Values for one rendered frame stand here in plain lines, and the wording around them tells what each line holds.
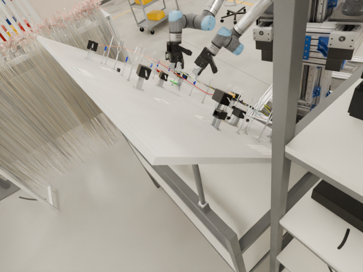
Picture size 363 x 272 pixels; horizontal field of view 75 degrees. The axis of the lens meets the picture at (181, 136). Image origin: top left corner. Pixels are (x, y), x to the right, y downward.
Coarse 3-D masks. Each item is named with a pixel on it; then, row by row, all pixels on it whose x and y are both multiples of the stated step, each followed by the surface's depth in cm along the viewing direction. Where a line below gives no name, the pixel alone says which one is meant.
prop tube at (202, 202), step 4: (196, 164) 76; (192, 168) 78; (196, 168) 78; (196, 172) 79; (196, 176) 80; (196, 180) 82; (200, 180) 83; (196, 184) 84; (200, 184) 84; (200, 188) 85; (200, 192) 87; (200, 196) 89; (204, 196) 90; (200, 200) 91; (204, 200) 91; (200, 204) 93; (204, 204) 92
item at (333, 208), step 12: (324, 180) 79; (312, 192) 79; (324, 192) 76; (336, 192) 75; (324, 204) 78; (336, 204) 73; (348, 204) 72; (360, 204) 71; (348, 216) 72; (360, 216) 69; (360, 228) 70
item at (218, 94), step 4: (216, 92) 99; (220, 92) 97; (224, 92) 96; (212, 96) 101; (216, 96) 99; (220, 96) 96; (224, 96) 95; (228, 96) 96; (232, 96) 97; (216, 100) 98; (220, 100) 96; (224, 100) 96; (228, 100) 97; (216, 104) 100; (220, 104) 99; (224, 104) 97; (228, 104) 98; (232, 108) 92; (212, 112) 101
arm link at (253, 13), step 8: (264, 0) 134; (272, 0) 134; (256, 8) 138; (264, 8) 137; (248, 16) 142; (256, 16) 141; (240, 24) 146; (248, 24) 144; (232, 32) 150; (240, 32) 148
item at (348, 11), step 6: (348, 0) 134; (354, 0) 131; (360, 0) 130; (342, 6) 139; (348, 6) 135; (354, 6) 132; (360, 6) 131; (342, 12) 139; (348, 12) 136; (354, 12) 134; (360, 12) 133
